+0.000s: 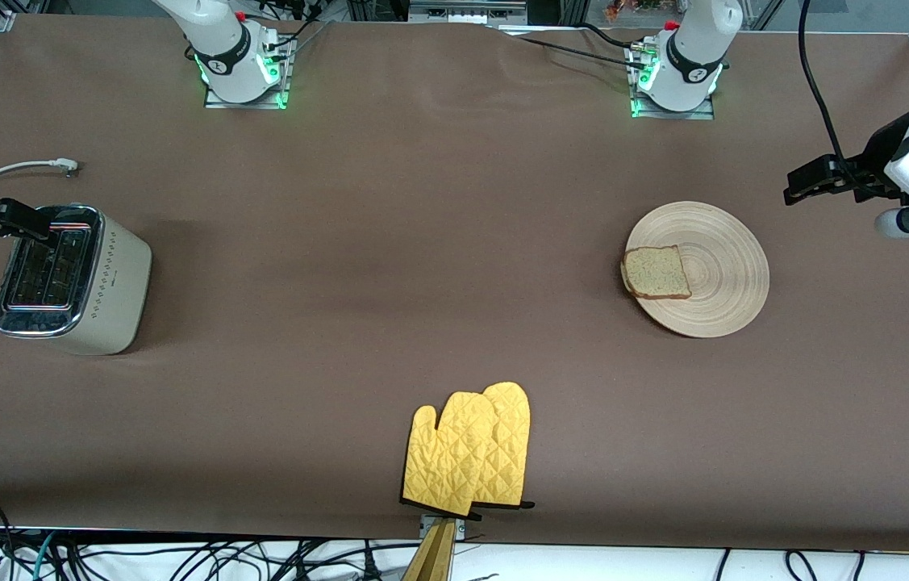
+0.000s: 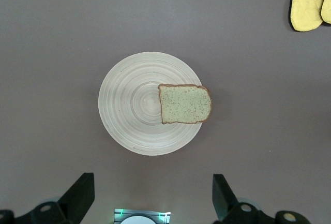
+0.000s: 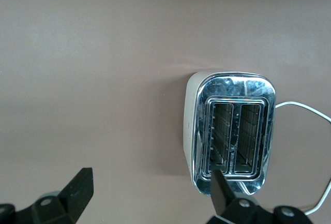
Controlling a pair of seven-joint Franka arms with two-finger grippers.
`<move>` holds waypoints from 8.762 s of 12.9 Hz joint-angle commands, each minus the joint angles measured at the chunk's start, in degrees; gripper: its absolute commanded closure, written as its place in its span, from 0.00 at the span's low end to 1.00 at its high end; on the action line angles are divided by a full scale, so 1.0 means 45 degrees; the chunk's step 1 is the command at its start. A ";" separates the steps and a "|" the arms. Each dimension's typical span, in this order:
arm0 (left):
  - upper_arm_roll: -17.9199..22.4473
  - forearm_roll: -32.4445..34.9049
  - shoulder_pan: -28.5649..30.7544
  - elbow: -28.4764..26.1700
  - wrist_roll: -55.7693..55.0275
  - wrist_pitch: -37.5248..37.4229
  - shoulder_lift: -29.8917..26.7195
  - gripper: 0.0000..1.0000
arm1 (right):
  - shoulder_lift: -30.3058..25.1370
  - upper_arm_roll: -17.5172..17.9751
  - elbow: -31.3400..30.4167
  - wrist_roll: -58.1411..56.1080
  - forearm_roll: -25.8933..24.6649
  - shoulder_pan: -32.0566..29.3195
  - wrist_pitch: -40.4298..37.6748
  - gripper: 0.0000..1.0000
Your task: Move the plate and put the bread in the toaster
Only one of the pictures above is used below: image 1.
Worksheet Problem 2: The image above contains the wooden beam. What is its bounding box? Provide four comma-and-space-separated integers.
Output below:
402, 518, 457, 581

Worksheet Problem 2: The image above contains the brown table cover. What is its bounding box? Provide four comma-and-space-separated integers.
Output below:
0, 12, 909, 558

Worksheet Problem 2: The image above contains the aluminium frame profile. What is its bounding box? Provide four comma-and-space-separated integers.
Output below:
0, 0, 52, 33

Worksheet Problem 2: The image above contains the slice of brown bread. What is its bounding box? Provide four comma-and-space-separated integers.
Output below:
621, 245, 693, 301

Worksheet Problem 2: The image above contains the teal cable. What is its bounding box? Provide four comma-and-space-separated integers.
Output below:
33, 531, 58, 581

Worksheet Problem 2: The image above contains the small metal bracket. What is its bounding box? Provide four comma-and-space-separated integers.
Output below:
419, 514, 467, 541

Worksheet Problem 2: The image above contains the beige chrome two-slot toaster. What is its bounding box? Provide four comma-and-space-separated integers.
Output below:
0, 203, 153, 357

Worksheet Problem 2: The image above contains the yellow quilted oven mitt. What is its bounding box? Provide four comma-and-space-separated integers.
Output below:
400, 391, 498, 518
474, 381, 536, 511

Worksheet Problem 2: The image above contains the grey equipment box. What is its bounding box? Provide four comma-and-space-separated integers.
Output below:
408, 0, 528, 23

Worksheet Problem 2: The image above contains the thick black hanging cable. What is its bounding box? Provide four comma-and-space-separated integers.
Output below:
797, 0, 866, 194

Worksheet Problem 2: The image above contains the round light wooden plate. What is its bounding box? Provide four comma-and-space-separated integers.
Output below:
623, 201, 770, 339

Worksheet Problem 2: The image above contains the white toaster power cable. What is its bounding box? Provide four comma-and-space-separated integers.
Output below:
0, 159, 80, 318

